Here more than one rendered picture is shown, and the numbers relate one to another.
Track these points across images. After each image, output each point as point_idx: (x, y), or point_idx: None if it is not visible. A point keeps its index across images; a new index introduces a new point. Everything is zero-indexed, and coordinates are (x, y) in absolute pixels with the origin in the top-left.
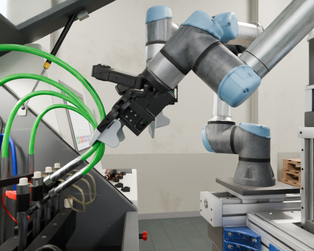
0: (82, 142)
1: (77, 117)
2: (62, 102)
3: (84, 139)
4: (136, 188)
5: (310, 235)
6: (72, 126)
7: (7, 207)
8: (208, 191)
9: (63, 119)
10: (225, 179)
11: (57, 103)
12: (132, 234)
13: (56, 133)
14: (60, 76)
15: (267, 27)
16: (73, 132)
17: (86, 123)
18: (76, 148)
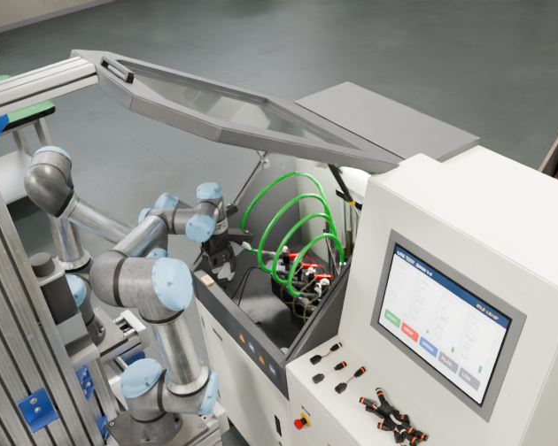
0: (406, 334)
1: (422, 303)
2: (379, 254)
3: (426, 346)
4: (319, 401)
5: (119, 393)
6: (385, 292)
7: None
8: (215, 413)
9: (364, 267)
10: (193, 421)
11: (361, 246)
12: (251, 328)
13: (346, 267)
14: (402, 228)
15: (123, 221)
16: (380, 297)
17: (473, 350)
18: (374, 313)
